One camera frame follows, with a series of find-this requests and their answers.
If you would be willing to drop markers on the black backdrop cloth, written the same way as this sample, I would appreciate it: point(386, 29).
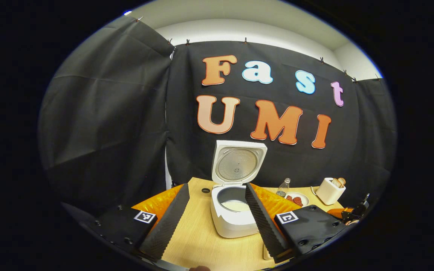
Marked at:
point(107, 120)

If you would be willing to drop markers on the bread slice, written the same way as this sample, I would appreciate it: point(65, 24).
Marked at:
point(336, 183)
point(342, 181)

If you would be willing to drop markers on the white toaster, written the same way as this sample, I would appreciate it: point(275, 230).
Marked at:
point(328, 194)

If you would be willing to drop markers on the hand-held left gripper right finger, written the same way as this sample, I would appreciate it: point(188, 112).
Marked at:
point(264, 226)

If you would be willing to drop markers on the cream square container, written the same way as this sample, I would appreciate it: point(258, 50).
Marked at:
point(267, 253)

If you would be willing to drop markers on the white oval plate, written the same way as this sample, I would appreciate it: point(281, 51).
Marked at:
point(304, 197)

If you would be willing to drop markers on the white rice cooker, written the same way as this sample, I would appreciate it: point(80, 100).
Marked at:
point(234, 227)

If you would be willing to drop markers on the clear plastic water bottle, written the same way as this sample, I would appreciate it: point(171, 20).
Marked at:
point(282, 188)

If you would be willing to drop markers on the red meat piece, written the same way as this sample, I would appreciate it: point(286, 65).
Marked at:
point(289, 198)
point(298, 201)

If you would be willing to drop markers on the white rice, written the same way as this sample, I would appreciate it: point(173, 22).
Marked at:
point(236, 205)

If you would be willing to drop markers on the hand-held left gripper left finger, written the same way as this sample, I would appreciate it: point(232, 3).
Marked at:
point(168, 226)

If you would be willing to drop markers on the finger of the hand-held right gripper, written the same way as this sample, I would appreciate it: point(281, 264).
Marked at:
point(335, 213)

